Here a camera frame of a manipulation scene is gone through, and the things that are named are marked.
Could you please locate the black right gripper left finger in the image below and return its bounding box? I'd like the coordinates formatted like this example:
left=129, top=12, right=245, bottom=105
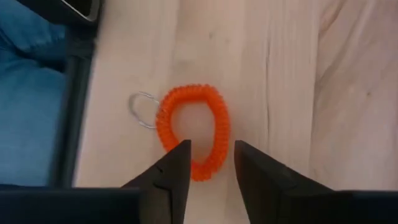
left=121, top=139, right=192, bottom=224

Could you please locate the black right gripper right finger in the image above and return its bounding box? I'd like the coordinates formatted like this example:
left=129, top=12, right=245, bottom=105
left=234, top=139, right=333, bottom=224

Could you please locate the person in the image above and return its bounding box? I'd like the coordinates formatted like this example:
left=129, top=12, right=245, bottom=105
left=0, top=0, right=70, bottom=187

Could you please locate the black silver-edged device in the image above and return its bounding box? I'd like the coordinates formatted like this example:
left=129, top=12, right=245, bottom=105
left=17, top=0, right=103, bottom=25

